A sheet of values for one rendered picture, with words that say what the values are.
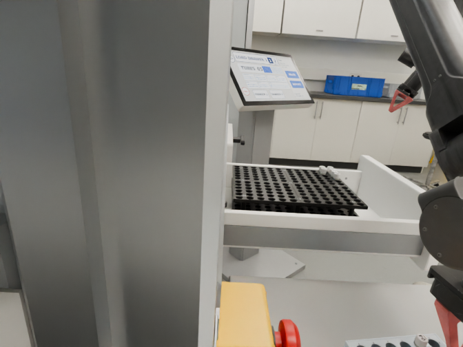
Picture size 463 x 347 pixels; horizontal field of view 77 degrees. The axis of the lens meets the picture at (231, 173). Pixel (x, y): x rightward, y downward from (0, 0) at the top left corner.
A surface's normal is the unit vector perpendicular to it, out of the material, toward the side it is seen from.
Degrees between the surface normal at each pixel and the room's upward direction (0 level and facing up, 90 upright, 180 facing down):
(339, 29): 90
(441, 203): 88
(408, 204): 90
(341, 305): 0
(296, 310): 0
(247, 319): 0
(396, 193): 90
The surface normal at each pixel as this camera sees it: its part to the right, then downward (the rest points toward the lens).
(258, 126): 0.66, 0.29
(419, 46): -0.96, -0.10
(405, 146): 0.00, 0.33
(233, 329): 0.07, -0.94
